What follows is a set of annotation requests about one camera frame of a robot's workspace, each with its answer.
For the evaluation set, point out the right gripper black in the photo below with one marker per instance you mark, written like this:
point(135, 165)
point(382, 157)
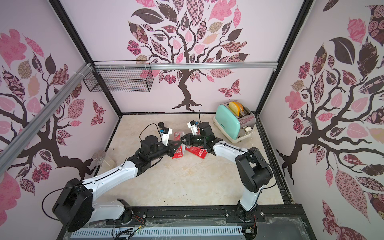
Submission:
point(192, 140)

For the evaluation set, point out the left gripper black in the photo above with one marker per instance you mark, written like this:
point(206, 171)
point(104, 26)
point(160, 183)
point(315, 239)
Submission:
point(171, 143)

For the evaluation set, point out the red ruler set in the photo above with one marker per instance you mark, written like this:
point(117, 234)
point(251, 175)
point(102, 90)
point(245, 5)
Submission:
point(199, 152)
point(179, 153)
point(178, 136)

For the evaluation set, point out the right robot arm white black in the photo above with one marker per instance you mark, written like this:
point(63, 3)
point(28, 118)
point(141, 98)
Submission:
point(254, 171)

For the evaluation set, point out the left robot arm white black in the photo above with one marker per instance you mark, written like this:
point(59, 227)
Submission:
point(78, 203)

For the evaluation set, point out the mint green toaster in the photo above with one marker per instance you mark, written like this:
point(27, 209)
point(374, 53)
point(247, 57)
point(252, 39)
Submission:
point(235, 129)

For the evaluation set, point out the yellow toast slice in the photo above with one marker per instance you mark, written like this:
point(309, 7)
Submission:
point(237, 109)

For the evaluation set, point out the clear plastic cup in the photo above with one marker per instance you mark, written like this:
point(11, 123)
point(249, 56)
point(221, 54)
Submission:
point(104, 160)

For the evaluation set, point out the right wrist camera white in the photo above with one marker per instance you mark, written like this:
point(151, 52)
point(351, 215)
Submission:
point(193, 126)

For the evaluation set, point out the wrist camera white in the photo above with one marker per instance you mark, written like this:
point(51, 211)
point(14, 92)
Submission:
point(193, 126)
point(165, 135)

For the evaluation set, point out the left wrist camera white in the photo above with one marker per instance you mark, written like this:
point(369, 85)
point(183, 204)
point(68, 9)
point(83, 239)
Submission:
point(165, 135)

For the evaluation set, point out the black wire basket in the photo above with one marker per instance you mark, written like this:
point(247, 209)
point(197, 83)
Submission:
point(136, 76)

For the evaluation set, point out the aluminium rail back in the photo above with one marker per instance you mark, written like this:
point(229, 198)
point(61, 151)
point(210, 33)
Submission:
point(190, 66)

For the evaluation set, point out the aluminium rail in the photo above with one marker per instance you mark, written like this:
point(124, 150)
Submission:
point(190, 66)
point(16, 146)

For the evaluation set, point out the white slotted cable duct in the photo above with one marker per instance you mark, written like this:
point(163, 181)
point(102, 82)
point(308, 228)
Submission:
point(157, 232)

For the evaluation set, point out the aluminium rail left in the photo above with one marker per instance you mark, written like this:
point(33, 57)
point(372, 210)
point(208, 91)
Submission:
point(16, 146)

